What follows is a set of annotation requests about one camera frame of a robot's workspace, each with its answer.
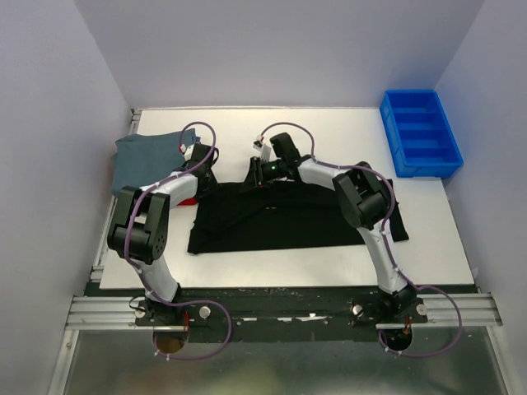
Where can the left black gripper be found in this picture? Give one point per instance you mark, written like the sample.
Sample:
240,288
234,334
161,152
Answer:
212,184

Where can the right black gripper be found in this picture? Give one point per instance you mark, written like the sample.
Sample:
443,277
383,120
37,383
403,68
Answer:
255,177

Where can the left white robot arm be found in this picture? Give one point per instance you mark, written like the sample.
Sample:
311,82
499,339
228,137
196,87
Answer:
138,230

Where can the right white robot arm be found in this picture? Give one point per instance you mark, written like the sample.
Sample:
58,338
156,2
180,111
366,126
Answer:
366,200

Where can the folded red t-shirt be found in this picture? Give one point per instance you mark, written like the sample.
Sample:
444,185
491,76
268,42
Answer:
189,202

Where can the folded teal t-shirt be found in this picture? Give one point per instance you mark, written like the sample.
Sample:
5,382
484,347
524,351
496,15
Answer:
143,160

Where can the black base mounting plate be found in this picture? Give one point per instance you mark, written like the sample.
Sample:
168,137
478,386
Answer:
280,314

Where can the blue plastic bin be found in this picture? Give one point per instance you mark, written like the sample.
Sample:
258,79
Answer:
420,138

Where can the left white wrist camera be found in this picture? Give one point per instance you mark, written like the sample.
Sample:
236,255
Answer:
186,151

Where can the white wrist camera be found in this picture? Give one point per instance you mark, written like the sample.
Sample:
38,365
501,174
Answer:
186,151
263,149

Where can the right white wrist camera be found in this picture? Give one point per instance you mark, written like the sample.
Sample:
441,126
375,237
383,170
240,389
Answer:
263,149

